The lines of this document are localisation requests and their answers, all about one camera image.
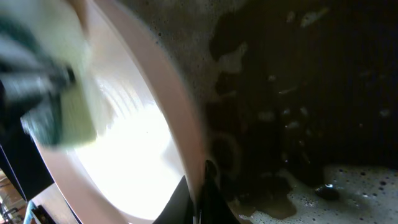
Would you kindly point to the dark brown tray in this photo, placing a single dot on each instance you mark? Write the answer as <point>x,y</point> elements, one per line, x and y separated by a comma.
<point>298,100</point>

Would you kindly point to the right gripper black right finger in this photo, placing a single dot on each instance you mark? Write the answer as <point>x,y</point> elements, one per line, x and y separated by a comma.
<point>213,207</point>

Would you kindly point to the green yellow sponge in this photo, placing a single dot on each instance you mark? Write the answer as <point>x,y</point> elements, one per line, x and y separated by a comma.
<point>42,61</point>

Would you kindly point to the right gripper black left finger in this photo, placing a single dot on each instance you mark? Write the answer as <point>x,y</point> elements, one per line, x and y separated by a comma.
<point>179,209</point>

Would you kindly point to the pink plastic plate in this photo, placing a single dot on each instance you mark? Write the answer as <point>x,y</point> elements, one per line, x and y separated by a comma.
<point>147,133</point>

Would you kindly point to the black soapy water tray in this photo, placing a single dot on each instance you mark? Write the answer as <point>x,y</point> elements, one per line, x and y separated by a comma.
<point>18,168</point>

